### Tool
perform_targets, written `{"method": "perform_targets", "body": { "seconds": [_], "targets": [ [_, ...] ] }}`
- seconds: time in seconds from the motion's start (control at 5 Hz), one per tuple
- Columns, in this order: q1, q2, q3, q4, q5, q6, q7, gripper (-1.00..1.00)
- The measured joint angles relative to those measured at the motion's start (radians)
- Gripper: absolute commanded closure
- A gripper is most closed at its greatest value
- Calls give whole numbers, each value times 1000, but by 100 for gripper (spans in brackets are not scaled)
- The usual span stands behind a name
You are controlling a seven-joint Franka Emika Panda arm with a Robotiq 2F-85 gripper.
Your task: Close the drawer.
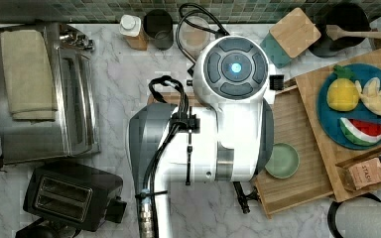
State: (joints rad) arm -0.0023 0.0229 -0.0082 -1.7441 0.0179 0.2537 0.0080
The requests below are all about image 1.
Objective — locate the wooden drawer tray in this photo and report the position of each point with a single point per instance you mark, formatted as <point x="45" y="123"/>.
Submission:
<point x="296" y="173"/>

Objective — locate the beige folded towel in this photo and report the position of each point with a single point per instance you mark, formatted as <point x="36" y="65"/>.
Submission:
<point x="28" y="76"/>

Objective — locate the blue plate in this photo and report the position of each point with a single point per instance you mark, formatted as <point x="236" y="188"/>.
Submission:
<point x="329" y="118"/>

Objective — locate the wooden spatula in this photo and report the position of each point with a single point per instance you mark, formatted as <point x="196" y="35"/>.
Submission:
<point x="335" y="33"/>

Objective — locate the teal box wooden lid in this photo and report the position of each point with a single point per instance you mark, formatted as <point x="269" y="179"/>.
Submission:
<point x="290" y="37"/>

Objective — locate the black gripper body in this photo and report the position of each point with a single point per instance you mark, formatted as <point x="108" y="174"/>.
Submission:
<point x="244" y="198"/>

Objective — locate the green ceramic plate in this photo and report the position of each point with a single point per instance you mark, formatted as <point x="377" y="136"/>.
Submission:
<point x="284" y="161"/>

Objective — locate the stainless toaster oven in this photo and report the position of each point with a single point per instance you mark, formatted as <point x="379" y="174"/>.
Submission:
<point x="74" y="131"/>

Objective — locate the black toaster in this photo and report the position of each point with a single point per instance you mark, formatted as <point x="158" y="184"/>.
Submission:
<point x="76" y="195"/>

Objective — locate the black pot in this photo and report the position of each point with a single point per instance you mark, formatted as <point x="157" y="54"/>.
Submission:
<point x="348" y="17"/>

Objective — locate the clear glass jar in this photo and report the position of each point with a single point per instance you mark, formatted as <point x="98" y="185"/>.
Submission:
<point x="194" y="40"/>

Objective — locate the wooden cutting board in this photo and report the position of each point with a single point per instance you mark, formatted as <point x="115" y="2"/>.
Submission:
<point x="174" y="98"/>

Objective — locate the toy watermelon slice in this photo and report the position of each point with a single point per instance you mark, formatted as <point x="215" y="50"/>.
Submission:
<point x="360" y="132"/>

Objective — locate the wooden organizer box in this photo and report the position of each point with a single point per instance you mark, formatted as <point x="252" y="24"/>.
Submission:
<point x="337" y="159"/>

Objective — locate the paper towel roll holder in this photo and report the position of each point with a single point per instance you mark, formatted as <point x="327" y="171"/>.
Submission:
<point x="358" y="217"/>

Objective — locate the toy peeled banana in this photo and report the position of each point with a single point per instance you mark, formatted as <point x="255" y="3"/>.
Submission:
<point x="370" y="94"/>

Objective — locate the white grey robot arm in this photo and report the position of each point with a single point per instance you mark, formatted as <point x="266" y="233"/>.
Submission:
<point x="228" y="136"/>

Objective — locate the white cap bottle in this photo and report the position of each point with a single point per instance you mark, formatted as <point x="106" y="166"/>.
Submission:
<point x="132" y="31"/>

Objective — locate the yellow toy pineapple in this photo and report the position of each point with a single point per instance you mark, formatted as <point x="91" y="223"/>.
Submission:
<point x="342" y="94"/>

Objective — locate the dark metal cup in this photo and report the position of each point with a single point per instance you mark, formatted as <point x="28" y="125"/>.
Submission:
<point x="158" y="25"/>

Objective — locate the brown tea packet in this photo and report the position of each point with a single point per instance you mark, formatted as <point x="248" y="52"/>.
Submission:
<point x="363" y="174"/>

